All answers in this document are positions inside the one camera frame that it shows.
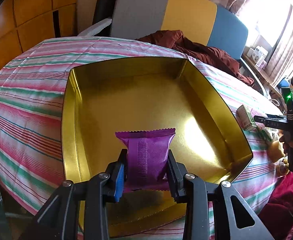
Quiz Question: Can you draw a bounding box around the red cloth bottom right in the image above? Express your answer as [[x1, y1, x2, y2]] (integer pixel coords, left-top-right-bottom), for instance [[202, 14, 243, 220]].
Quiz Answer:
[[258, 172, 293, 239]]

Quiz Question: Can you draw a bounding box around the dark red crumpled cloth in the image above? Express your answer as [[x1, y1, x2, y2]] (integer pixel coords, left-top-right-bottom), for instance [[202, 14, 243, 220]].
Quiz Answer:
[[138, 30, 254, 86]]

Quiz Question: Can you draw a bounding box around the gold tin box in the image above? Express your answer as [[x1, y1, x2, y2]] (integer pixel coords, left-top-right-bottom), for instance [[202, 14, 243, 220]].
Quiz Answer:
[[61, 57, 253, 238]]

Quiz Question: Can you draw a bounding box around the blue bag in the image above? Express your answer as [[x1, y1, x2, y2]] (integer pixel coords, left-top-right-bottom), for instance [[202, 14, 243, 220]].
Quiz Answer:
[[277, 76, 291, 89]]

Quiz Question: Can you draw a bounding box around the grey yellow blue armchair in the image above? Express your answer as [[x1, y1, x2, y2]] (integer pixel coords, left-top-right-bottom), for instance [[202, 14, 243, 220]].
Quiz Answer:
[[79, 0, 267, 96]]

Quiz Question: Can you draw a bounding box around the right patterned curtain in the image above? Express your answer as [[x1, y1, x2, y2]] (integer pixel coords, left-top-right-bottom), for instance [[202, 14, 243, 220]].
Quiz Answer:
[[265, 9, 293, 86]]

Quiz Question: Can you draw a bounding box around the striped pink green bedsheet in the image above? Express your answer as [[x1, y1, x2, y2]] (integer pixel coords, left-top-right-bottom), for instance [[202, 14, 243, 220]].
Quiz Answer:
[[0, 37, 280, 215]]

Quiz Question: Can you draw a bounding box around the purple snack packet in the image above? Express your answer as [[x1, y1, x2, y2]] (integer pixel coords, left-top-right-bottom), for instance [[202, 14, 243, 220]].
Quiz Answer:
[[115, 128, 175, 192]]

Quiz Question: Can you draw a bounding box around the white box on table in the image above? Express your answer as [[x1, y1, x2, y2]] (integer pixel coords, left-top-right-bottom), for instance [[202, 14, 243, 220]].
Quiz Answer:
[[246, 46, 268, 68]]

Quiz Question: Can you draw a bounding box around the cream herbal cream box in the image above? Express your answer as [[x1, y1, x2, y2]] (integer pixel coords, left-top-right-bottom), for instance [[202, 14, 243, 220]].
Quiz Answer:
[[237, 105, 257, 131]]

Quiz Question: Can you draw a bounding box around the wooden wardrobe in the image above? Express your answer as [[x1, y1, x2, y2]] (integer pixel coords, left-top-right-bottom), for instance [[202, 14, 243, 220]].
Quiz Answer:
[[0, 0, 78, 70]]

